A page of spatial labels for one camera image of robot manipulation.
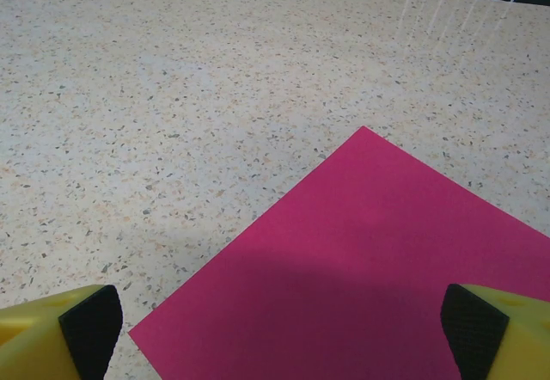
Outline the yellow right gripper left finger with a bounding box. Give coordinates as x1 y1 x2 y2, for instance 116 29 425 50
0 284 125 380

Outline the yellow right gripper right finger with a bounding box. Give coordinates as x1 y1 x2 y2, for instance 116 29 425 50
439 283 550 380

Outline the pink square paper sheet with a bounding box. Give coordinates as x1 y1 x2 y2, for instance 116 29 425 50
127 126 550 380

